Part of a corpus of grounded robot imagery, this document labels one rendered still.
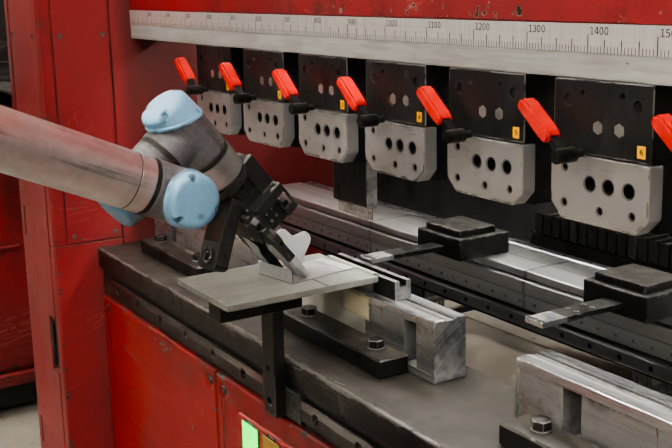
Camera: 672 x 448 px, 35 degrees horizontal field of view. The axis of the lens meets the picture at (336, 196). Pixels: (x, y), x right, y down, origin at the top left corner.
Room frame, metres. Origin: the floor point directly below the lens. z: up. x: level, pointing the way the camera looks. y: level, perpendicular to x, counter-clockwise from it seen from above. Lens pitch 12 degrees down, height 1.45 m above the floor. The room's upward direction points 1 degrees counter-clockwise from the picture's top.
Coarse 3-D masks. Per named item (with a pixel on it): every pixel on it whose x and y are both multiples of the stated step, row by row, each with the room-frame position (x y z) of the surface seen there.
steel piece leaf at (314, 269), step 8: (264, 264) 1.61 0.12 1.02; (272, 264) 1.60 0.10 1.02; (304, 264) 1.66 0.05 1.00; (312, 264) 1.66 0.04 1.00; (320, 264) 1.66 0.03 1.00; (264, 272) 1.61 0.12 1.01; (272, 272) 1.59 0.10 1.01; (280, 272) 1.58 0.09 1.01; (288, 272) 1.56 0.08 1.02; (312, 272) 1.62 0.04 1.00; (320, 272) 1.61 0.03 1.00; (328, 272) 1.61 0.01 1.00; (336, 272) 1.61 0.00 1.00; (280, 280) 1.58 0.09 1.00; (288, 280) 1.56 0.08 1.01; (296, 280) 1.57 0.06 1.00; (304, 280) 1.57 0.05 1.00
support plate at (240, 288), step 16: (304, 256) 1.72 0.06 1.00; (320, 256) 1.72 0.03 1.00; (224, 272) 1.63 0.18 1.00; (240, 272) 1.63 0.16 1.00; (256, 272) 1.63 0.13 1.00; (352, 272) 1.62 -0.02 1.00; (192, 288) 1.56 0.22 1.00; (208, 288) 1.55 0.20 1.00; (224, 288) 1.54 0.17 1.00; (240, 288) 1.54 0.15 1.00; (256, 288) 1.54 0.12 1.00; (272, 288) 1.54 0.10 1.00; (288, 288) 1.54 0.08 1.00; (304, 288) 1.53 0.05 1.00; (320, 288) 1.54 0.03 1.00; (336, 288) 1.55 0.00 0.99; (224, 304) 1.46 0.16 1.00; (240, 304) 1.46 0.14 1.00; (256, 304) 1.48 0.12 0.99
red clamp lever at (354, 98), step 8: (344, 80) 1.56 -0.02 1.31; (352, 80) 1.56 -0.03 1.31; (344, 88) 1.55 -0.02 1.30; (352, 88) 1.55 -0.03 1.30; (344, 96) 1.55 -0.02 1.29; (352, 96) 1.53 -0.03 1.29; (360, 96) 1.54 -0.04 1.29; (352, 104) 1.53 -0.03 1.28; (360, 104) 1.53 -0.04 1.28; (360, 112) 1.52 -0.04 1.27; (368, 112) 1.52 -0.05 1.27; (360, 120) 1.50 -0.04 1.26; (368, 120) 1.50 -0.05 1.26; (376, 120) 1.51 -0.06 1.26; (384, 120) 1.52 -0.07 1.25
